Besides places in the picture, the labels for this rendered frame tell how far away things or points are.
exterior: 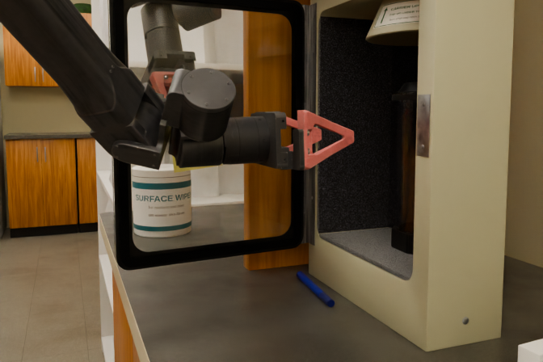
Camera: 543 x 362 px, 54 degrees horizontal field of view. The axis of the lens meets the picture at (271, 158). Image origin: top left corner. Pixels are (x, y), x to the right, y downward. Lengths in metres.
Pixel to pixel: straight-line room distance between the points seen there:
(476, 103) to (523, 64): 0.48
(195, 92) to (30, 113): 5.52
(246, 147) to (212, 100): 0.09
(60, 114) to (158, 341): 5.43
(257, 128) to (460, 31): 0.25
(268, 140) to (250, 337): 0.24
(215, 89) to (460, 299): 0.37
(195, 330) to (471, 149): 0.40
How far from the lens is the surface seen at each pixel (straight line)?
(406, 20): 0.72
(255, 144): 0.63
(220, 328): 0.72
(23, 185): 5.56
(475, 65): 0.66
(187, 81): 0.57
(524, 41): 1.13
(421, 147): 0.63
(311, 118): 0.61
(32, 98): 6.06
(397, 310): 0.71
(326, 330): 0.71
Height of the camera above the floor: 1.22
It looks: 5 degrees down
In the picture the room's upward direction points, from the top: straight up
